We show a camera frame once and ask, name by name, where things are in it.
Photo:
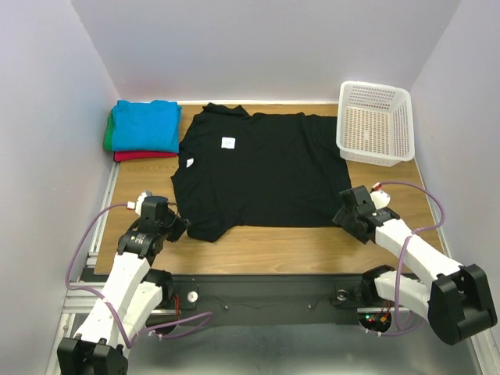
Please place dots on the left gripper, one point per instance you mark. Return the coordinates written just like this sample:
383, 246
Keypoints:
181, 226

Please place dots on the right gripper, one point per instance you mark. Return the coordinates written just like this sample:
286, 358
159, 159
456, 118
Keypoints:
343, 218

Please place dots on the black t shirt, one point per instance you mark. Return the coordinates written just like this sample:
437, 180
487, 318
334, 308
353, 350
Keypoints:
261, 170

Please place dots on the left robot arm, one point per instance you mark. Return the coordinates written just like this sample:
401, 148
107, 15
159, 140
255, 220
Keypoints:
102, 343

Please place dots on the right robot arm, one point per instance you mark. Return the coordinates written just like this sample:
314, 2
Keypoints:
454, 299

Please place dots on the red folded t shirt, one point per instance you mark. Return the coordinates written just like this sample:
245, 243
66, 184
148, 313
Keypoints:
122, 156

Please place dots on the white plastic basket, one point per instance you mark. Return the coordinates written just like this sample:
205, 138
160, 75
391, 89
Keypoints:
375, 124

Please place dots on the blue folded t shirt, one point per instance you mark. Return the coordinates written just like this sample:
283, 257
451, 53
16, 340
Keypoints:
146, 126

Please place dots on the green folded t shirt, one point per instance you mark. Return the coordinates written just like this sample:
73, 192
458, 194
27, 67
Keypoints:
108, 139

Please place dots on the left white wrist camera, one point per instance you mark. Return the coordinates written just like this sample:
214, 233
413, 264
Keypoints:
137, 204

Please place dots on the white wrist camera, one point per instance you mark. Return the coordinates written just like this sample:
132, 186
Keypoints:
379, 197
137, 204

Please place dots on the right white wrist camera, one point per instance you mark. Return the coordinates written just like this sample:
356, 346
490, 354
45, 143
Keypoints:
379, 197

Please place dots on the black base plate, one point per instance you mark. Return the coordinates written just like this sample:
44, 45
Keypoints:
275, 299

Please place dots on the aluminium frame rail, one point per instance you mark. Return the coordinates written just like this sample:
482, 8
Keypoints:
79, 300

